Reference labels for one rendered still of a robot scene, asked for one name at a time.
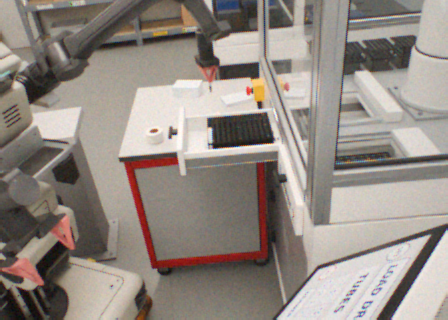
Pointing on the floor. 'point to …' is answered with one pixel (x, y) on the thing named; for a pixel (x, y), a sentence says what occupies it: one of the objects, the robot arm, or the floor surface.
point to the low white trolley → (192, 186)
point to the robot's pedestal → (90, 247)
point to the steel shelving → (93, 4)
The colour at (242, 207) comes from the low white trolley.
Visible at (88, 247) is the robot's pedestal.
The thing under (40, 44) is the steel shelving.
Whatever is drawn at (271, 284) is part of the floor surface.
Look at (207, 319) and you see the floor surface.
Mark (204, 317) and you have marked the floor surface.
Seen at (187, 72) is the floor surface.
